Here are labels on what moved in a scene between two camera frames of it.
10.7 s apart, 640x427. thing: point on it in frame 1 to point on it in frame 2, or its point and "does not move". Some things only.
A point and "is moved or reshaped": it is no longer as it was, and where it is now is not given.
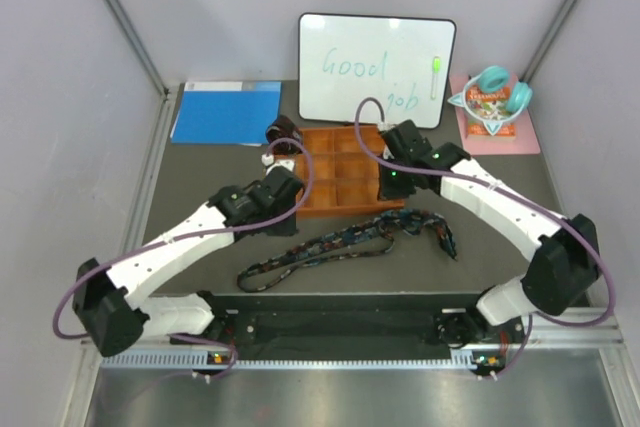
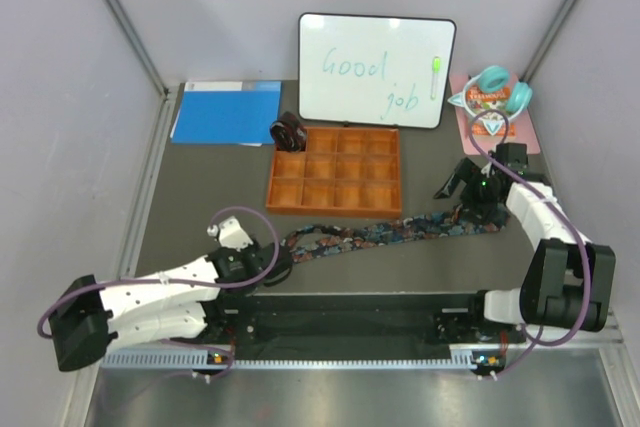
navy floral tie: (402, 222) is moved or reshaped
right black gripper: (388, 192) to (481, 214)
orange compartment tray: (344, 180) does not move
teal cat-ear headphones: (489, 97) does not move
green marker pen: (436, 71) does not move
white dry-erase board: (404, 62) does not move
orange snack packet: (489, 105) does not move
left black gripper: (287, 230) to (254, 248)
